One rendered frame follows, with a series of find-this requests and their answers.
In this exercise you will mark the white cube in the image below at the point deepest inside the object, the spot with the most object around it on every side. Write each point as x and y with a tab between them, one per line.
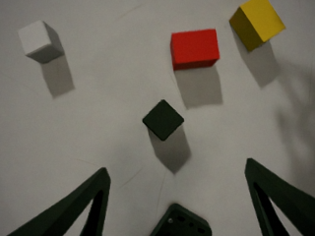
39	41

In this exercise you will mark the red rectangular block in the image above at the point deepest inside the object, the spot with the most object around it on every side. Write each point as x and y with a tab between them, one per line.
193	48

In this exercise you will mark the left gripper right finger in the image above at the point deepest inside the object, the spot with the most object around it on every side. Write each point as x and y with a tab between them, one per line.
296	205

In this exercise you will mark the yellow block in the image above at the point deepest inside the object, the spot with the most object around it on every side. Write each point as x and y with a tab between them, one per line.
255	21

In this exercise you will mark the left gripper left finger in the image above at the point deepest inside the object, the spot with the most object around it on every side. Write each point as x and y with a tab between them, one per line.
57	219

